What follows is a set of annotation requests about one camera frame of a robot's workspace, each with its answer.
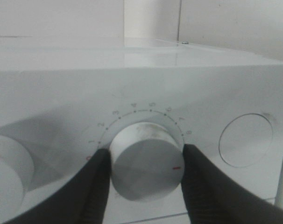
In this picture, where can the upper white power knob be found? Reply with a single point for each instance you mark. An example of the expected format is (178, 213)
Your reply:
(16, 171)

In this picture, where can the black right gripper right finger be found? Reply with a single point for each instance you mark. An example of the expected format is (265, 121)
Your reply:
(211, 197)

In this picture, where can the white timer knob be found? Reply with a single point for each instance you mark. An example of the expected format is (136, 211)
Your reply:
(147, 162)

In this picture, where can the round white door button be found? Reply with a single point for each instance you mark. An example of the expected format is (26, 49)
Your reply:
(245, 140)

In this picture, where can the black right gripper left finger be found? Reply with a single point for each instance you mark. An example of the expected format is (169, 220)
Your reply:
(82, 200)

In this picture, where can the white microwave oven body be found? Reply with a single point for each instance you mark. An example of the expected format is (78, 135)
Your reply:
(65, 98)

